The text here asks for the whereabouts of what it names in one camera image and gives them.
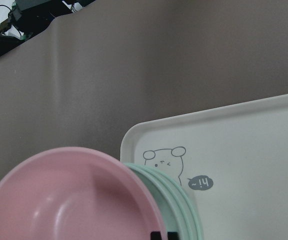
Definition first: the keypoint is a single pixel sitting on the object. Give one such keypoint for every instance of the pink bowl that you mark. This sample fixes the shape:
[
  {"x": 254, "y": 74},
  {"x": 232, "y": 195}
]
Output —
[{"x": 76, "y": 193}]

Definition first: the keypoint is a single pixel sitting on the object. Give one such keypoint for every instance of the green bowl stack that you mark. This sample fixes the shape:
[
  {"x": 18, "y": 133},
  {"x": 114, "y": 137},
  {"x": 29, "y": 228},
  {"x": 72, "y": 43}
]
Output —
[{"x": 176, "y": 208}]

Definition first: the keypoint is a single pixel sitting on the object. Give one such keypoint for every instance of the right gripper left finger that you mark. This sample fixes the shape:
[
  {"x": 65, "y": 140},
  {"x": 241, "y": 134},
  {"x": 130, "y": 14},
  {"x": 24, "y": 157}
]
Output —
[{"x": 155, "y": 235}]

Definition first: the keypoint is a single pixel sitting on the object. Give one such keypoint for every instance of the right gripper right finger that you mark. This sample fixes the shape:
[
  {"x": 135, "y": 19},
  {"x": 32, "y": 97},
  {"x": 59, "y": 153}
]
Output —
[{"x": 172, "y": 235}]

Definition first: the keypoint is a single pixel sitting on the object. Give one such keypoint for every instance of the cream rabbit tray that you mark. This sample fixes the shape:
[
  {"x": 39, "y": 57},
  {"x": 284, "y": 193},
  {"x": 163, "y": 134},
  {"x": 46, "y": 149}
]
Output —
[{"x": 232, "y": 161}]

